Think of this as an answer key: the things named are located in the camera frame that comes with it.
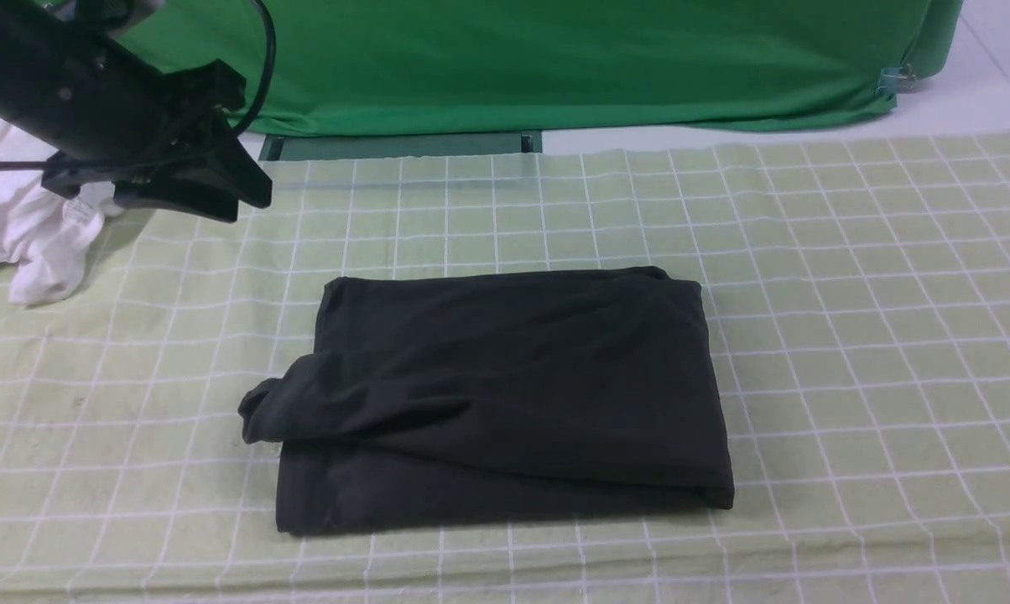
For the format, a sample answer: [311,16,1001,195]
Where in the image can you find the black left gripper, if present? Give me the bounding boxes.
[0,1,273,223]

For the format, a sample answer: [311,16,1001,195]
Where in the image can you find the dark gray long-sleeve shirt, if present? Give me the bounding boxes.
[239,265,735,538]

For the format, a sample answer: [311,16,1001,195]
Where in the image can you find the crumpled white shirt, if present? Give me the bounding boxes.
[0,105,128,306]

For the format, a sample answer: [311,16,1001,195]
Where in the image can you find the green backdrop cloth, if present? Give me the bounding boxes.
[44,0,967,138]

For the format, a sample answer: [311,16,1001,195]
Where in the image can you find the dark green flat board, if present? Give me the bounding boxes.
[259,130,543,162]

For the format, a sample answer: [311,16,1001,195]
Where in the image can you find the green checkered table cloth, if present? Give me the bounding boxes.
[0,133,1010,603]

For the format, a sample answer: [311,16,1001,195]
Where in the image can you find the teal binder clip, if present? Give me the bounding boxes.
[876,64,919,98]

